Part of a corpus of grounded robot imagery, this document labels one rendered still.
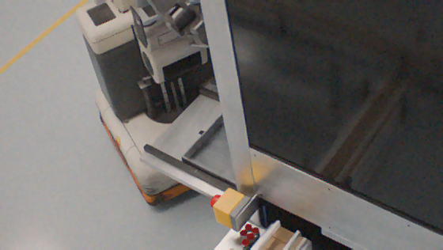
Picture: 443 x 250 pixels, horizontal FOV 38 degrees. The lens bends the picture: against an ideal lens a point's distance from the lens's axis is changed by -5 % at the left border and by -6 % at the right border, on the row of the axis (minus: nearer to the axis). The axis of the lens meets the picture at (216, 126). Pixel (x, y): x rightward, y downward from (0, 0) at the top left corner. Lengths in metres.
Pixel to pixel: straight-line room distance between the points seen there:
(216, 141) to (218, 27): 0.75
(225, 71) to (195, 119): 0.71
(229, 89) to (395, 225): 0.48
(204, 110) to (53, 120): 1.61
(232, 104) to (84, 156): 1.95
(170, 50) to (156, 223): 0.85
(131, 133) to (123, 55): 0.38
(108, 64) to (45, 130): 0.89
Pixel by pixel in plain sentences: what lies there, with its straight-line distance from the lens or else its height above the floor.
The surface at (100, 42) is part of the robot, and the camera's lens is 2.74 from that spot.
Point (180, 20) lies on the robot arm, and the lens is 1.80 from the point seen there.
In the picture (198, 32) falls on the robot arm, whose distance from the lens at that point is 1.74.
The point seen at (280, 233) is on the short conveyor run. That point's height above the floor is 0.93.
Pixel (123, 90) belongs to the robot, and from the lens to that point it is 2.92.
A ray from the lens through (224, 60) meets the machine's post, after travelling 1.41.
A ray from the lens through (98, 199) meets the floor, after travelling 3.16.
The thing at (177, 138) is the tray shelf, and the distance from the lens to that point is 2.08.
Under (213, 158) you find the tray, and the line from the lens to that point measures 2.00.
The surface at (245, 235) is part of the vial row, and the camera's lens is 1.77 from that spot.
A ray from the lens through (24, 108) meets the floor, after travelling 3.78.
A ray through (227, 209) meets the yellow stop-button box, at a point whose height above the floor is 1.03.
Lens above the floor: 2.38
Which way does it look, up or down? 46 degrees down
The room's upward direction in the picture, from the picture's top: 12 degrees counter-clockwise
